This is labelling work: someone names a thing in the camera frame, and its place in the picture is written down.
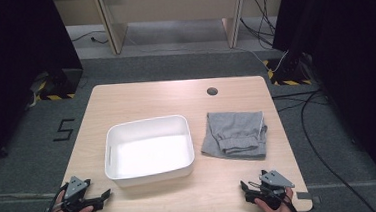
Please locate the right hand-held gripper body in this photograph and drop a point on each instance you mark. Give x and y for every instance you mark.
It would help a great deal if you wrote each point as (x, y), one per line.
(274, 180)

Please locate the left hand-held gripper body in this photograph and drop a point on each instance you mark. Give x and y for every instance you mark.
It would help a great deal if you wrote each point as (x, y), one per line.
(75, 189)

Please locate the grey pants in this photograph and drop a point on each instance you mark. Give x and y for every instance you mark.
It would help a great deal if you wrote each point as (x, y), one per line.
(234, 133)

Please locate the white plastic bin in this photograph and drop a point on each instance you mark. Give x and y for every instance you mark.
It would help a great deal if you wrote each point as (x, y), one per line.
(149, 155)

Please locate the dark round table grommet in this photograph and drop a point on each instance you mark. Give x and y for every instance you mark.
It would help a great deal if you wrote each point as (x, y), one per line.
(212, 91)

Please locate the stand base with hazard tape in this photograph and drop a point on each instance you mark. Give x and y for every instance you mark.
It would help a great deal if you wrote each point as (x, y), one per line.
(64, 84)
(290, 72)

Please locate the black curtain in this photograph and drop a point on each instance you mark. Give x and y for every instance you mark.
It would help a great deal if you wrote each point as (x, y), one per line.
(349, 58)
(12, 64)

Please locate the beige background desk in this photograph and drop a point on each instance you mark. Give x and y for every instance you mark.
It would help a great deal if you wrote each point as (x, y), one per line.
(169, 3)

